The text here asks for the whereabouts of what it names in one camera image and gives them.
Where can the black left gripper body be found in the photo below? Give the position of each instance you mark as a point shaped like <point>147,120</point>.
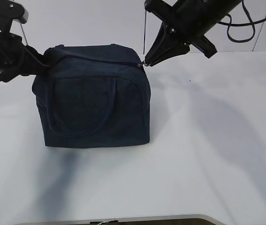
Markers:
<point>20,65</point>

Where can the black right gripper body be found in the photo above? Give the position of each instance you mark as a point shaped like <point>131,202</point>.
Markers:
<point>189,18</point>

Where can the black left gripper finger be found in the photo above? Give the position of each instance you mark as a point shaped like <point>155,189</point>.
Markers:
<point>50,63</point>

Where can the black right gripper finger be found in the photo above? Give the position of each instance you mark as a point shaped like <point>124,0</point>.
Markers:
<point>166,45</point>

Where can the dark navy fabric lunch bag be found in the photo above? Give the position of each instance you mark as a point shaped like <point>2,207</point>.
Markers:
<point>102,99</point>

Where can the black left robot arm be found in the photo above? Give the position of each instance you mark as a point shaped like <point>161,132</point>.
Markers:
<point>7,57</point>

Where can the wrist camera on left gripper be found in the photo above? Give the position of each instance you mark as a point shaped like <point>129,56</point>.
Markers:
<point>11,11</point>

